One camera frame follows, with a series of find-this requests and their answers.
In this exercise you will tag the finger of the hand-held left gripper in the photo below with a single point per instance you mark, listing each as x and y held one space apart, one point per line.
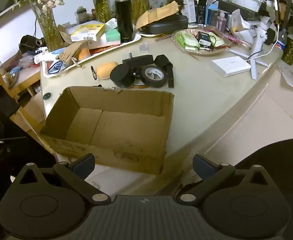
1 145

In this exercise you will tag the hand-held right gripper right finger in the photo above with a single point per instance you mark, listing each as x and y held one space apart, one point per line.
204 167

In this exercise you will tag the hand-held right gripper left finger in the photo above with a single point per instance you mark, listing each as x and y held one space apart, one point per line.
85 166

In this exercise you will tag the brown cardboard box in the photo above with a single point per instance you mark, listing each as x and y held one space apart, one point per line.
126 130

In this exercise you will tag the silver carabiner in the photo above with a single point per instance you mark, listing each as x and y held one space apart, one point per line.
94 76

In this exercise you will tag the black round disc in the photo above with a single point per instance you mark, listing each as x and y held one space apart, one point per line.
120 75

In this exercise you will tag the tan bread-shaped toy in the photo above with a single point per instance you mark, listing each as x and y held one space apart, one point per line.
106 70

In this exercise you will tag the black electrical tape roll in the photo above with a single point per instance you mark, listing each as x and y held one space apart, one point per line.
151 83

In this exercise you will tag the black power adapter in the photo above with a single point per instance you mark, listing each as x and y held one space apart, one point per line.
139 60

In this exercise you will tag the black round cap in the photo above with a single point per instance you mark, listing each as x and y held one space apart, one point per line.
47 95

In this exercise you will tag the black bag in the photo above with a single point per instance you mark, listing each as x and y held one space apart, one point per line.
29 42

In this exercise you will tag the white blue face mask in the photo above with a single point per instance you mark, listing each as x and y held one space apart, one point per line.
56 66

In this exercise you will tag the crumpled brown paper bag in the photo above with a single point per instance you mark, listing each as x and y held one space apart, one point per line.
72 51

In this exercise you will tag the orange packet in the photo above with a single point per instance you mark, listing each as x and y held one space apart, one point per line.
84 53

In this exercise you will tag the white flat box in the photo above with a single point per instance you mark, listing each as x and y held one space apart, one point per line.
230 65

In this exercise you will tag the yellow carton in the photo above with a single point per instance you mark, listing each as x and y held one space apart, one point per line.
86 31

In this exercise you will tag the clear glass bowl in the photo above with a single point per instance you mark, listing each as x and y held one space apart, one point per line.
186 50

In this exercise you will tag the grey small figurine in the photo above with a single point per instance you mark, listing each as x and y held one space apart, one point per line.
83 13

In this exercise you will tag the green wipe pack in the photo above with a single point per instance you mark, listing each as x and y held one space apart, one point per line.
215 40
186 41

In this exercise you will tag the black device packet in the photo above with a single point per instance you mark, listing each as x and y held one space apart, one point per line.
203 37

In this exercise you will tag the green tissue pack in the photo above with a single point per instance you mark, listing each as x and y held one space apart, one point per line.
112 36

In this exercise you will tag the small clear plastic box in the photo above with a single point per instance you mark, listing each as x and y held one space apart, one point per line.
144 48

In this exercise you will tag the white tray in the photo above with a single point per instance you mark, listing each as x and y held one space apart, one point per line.
132 41

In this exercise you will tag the brown chopsticks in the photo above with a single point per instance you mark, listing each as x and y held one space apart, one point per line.
164 38

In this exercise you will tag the glass vase with green stems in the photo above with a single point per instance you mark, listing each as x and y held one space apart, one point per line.
102 7

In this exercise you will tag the green gold tin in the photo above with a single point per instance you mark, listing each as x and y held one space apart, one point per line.
290 52

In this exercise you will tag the pink liquid bottle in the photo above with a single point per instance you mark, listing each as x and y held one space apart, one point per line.
221 23

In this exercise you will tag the cola bottle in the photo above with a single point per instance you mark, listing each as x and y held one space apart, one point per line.
281 45

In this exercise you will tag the black zip case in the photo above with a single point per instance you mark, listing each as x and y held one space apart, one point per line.
166 26

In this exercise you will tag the crumpled white plastic bag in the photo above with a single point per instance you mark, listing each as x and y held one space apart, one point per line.
239 22

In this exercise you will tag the black thermos bottle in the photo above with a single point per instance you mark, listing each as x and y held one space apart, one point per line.
124 17

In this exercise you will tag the blue carton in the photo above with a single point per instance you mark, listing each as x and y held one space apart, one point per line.
211 15

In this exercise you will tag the black carton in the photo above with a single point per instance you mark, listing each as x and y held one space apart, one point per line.
201 11

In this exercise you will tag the white carton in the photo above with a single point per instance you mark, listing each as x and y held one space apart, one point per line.
192 10

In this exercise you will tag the brown envelope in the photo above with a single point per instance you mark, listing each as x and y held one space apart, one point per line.
159 13

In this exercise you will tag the glass vase with dried flowers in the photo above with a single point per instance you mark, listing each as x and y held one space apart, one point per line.
140 7

